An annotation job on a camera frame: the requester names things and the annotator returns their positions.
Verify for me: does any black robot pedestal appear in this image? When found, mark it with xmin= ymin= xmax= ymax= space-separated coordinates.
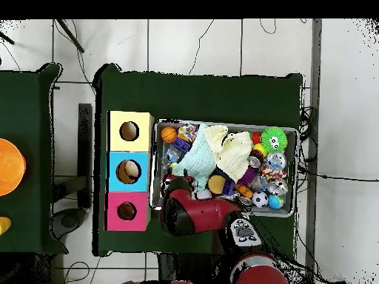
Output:
xmin=157 ymin=252 xmax=229 ymax=284

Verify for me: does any orange bowl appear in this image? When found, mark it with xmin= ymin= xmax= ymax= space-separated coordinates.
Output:
xmin=0 ymin=138 xmax=27 ymax=197

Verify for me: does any green spiky ball with eyes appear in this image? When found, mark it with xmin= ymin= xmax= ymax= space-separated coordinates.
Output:
xmin=260 ymin=126 xmax=289 ymax=154

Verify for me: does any orange toy basketball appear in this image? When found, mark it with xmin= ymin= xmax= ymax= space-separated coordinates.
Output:
xmin=160 ymin=126 xmax=178 ymax=144

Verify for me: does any shallow metal mesh bin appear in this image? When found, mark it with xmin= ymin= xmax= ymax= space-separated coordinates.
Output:
xmin=149 ymin=118 xmax=299 ymax=218

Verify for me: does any wooden box with three holes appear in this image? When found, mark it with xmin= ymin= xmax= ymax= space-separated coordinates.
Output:
xmin=104 ymin=110 xmax=155 ymax=232

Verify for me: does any purple plastic toy block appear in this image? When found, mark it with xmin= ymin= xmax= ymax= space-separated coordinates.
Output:
xmin=172 ymin=137 xmax=192 ymax=153

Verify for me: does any mint green cloth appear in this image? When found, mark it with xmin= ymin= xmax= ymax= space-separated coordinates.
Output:
xmin=172 ymin=123 xmax=217 ymax=190

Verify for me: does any colourful knotted rope toy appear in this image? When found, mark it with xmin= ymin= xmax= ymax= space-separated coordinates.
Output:
xmin=177 ymin=124 xmax=198 ymax=143

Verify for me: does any grey floor cable cover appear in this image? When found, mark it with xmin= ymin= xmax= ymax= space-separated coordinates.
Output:
xmin=304 ymin=18 xmax=323 ymax=267

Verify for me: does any crushed clear water bottle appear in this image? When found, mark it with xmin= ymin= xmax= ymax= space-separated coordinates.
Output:
xmin=161 ymin=147 xmax=181 ymax=175

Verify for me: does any thin black floor cable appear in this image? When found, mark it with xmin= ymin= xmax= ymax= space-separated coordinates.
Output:
xmin=188 ymin=18 xmax=215 ymax=76

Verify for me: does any cream yellow cloth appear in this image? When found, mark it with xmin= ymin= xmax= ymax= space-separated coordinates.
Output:
xmin=203 ymin=124 xmax=254 ymax=183

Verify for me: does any dark green table cloth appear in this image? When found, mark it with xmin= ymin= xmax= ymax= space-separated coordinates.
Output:
xmin=0 ymin=62 xmax=69 ymax=255
xmin=92 ymin=63 xmax=303 ymax=263

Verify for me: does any black tripod leg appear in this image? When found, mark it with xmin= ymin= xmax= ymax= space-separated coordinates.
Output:
xmin=56 ymin=18 xmax=85 ymax=54
xmin=0 ymin=30 xmax=15 ymax=45

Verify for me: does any black cable with connector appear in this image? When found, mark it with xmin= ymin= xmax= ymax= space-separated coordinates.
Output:
xmin=298 ymin=165 xmax=379 ymax=182

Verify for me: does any small toy soccer ball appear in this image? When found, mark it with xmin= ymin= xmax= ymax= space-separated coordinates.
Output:
xmin=252 ymin=191 xmax=269 ymax=209

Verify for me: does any black cable bundle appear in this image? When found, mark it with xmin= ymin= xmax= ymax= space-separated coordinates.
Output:
xmin=298 ymin=106 xmax=319 ymax=143

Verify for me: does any black upright panel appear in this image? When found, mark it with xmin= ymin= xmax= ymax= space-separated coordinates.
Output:
xmin=77 ymin=103 xmax=93 ymax=209

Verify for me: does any small yellow object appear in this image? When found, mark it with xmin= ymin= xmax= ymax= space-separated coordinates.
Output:
xmin=0 ymin=216 xmax=12 ymax=236

